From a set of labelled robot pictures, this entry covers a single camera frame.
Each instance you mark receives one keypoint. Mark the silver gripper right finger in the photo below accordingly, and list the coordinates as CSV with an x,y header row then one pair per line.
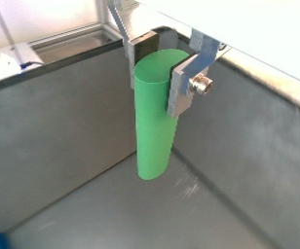
x,y
189,75

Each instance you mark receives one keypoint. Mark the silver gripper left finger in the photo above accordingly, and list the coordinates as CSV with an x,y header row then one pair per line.
x,y
140,42

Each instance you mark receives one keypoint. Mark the green oval peg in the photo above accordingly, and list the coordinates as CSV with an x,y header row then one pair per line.
x,y
155,124

